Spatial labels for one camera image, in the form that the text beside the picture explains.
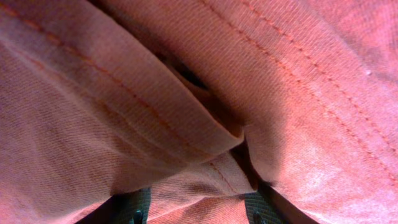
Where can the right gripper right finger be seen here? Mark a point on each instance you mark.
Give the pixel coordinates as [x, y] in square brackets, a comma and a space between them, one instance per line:
[259, 207]

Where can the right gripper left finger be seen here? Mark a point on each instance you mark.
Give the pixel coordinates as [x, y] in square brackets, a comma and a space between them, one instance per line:
[133, 207]

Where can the red printed t-shirt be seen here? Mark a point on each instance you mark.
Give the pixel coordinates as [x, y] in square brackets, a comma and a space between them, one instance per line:
[200, 101]

